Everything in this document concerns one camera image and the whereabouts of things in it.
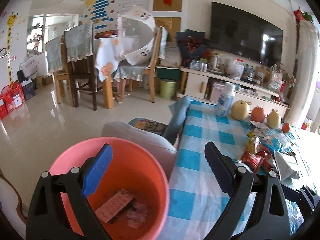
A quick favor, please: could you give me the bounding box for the red snack wrapper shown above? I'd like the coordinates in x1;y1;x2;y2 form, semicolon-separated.
240;151;265;173

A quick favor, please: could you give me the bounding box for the pink plastic trash bucket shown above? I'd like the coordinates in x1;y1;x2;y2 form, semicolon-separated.
49;137;169;239

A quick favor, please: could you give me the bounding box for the silver crumpled wrapper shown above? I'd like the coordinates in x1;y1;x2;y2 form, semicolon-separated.
274;151;302;181

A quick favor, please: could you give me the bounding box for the red foil snack packet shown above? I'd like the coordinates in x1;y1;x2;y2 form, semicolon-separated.
257;150;274;172

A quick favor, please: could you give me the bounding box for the blue white checkered tablecloth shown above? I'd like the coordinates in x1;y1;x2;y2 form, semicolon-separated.
158;100;249;239

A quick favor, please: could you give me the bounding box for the yellow red snack bag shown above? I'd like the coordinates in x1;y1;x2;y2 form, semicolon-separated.
246;131;261;154

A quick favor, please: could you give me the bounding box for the small orange tangerine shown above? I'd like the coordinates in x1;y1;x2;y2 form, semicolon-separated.
281;122;291;133

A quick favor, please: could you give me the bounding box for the yellow pear right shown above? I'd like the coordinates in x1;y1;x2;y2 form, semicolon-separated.
267;109;281;129

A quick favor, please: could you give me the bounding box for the yellow pear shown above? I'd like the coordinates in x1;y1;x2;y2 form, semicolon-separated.
231;100;251;121
267;109;281;129

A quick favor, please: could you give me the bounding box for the red apple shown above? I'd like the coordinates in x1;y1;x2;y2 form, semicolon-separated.
251;107;265;122

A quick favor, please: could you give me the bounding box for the yellow pear left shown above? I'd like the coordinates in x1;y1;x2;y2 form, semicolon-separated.
231;100;251;121

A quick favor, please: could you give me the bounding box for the grey cushion stool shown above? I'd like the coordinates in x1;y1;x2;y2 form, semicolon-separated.
100;121;177;179

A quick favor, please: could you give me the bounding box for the white milk bottle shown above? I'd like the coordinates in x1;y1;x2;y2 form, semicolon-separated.
216;82;235;117

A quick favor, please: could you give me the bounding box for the white lace covered air conditioner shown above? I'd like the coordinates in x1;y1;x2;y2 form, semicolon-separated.
285;20;319;128

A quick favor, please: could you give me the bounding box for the cream tv cabinet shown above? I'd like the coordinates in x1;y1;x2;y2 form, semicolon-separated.
176;67;290;118

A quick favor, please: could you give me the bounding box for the green waste bin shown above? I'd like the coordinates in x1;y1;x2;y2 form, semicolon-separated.
160;79;176;99

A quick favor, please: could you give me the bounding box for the dining table with cloth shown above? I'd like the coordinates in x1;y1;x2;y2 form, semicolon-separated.
92;36;156;110

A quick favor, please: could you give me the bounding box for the dark wooden chair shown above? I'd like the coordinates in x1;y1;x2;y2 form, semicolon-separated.
64;22;98;111

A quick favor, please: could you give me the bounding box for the dark flower bouquet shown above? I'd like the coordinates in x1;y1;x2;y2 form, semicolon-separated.
175;29;208;67

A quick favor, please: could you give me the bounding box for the black flat television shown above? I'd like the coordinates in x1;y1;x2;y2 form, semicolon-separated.
209;2;283;67

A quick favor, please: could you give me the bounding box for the wooden chair light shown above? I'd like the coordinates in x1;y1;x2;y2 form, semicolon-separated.
118;27;168;103

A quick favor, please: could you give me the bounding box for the white mesh food cover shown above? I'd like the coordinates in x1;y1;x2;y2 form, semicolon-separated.
117;5;157;66

